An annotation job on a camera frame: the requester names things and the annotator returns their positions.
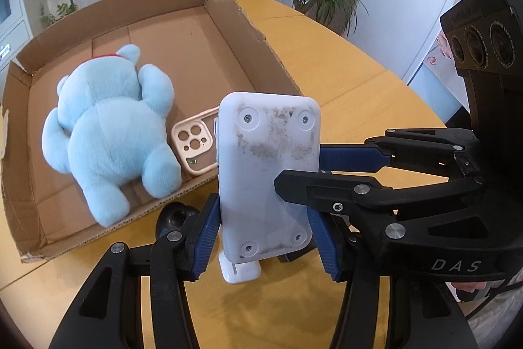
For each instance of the white plastic device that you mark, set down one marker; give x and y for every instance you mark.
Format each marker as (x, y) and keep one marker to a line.
(265, 169)

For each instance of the brown cardboard box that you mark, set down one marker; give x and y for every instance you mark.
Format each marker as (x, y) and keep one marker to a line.
(204, 46)

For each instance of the light blue plush toy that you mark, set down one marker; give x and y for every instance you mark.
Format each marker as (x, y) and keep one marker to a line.
(110, 136)

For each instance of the person's right hand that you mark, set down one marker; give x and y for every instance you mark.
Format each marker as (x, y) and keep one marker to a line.
(470, 286)

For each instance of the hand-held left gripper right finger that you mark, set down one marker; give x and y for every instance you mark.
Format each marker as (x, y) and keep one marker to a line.
(327, 246)

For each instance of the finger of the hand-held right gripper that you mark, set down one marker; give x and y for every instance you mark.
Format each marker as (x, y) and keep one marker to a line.
(351, 159)
(327, 189)

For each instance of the person's light clothing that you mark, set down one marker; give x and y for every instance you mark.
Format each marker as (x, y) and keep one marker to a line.
(502, 308)

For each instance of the beige phone case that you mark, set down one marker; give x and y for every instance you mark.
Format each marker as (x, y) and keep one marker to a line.
(178, 146)

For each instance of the black round rubber object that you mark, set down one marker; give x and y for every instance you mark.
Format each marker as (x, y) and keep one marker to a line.
(173, 216)

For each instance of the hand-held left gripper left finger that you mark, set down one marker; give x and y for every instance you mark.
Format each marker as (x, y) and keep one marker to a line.
(204, 238)

